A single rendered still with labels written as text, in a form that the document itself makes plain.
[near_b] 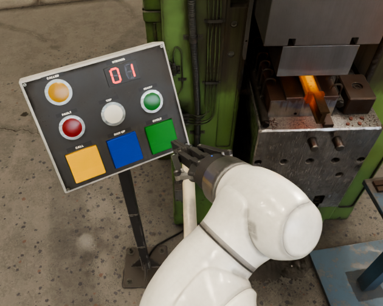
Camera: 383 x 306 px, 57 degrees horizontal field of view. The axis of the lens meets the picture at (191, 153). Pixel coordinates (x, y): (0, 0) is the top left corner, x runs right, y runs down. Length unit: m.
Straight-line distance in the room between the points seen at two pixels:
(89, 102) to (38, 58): 2.34
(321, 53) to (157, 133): 0.47
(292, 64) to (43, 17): 3.01
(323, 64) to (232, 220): 0.66
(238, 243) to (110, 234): 1.49
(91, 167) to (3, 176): 1.50
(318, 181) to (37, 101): 0.95
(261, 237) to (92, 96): 0.55
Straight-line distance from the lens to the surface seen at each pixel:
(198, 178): 0.63
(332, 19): 0.97
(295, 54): 1.00
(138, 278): 1.80
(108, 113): 0.87
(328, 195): 1.45
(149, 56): 0.89
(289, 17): 0.94
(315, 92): 1.09
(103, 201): 2.05
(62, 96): 0.85
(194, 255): 0.49
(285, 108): 1.12
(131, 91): 0.88
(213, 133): 1.35
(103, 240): 1.93
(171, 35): 1.08
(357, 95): 1.18
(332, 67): 1.06
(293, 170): 1.26
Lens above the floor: 1.68
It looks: 50 degrees down
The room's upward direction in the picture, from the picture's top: straight up
